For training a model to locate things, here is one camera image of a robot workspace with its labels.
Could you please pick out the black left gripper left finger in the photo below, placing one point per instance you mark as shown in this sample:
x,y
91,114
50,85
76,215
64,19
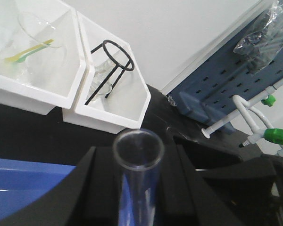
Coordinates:
x,y
84,197

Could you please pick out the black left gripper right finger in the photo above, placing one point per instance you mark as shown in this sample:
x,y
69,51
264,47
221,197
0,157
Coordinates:
x,y
185,199

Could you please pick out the clear glass test tube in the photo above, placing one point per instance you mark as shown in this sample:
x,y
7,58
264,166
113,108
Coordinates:
x,y
138,155

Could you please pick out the blue pegboard drying rack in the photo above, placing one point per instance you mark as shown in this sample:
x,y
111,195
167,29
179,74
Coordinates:
x,y
206,94

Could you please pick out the black sink basin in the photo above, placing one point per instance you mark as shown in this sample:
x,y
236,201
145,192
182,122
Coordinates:
x,y
210,153

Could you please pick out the blue plastic tray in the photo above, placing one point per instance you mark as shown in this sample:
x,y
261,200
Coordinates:
x,y
23,182

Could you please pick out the white storage bin right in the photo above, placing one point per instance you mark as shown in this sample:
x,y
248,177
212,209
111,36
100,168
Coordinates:
x,y
125,106

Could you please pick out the white storage bin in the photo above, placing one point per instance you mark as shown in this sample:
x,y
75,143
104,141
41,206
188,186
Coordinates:
x,y
125,106
59,89

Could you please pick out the white lab faucet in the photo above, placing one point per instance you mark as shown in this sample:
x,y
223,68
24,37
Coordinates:
x,y
260,126

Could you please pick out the black metal tripod stand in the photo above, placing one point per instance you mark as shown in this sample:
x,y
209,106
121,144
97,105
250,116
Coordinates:
x,y
128,67

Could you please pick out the white storage bin middle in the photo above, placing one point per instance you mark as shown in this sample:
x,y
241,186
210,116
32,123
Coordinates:
x,y
59,89

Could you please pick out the green plastic spatula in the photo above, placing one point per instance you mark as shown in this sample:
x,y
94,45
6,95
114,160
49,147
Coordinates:
x,y
25,56

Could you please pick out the yellow plastic spatula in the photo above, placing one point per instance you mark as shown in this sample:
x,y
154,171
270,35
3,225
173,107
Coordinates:
x,y
17,56

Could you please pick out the glass beaker with spatulas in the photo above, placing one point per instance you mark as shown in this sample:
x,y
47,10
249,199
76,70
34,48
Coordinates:
x,y
33,30

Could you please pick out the clear plastic bag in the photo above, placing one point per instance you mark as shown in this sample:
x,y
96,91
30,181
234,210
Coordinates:
x,y
263,40

